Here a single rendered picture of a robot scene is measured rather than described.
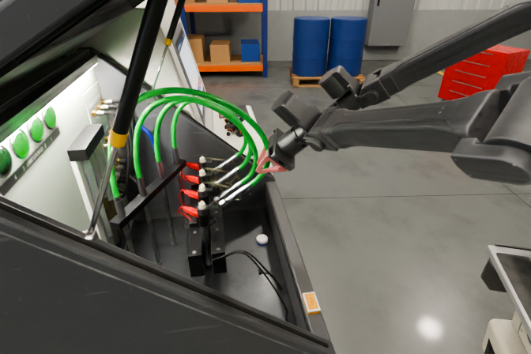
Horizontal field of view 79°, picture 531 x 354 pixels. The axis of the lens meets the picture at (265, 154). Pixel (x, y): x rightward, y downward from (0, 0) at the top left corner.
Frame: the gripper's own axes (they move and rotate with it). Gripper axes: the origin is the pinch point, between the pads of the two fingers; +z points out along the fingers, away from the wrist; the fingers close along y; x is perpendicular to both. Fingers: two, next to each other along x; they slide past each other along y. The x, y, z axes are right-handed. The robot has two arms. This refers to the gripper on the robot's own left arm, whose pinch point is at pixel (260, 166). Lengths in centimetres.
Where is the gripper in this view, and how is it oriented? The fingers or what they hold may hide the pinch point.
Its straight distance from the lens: 81.9
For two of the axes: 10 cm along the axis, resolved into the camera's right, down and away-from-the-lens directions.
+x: 7.3, 5.5, 4.1
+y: -0.7, 6.6, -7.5
